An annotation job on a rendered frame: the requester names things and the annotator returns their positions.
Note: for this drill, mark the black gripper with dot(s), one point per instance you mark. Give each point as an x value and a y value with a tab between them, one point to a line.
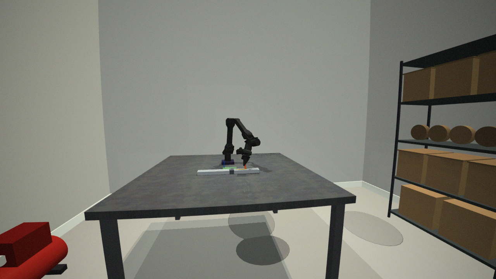
247	152

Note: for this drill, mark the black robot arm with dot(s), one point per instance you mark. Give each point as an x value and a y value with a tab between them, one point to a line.
246	134

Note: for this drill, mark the light grey metal rail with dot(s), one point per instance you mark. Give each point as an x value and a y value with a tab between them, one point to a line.
227	171

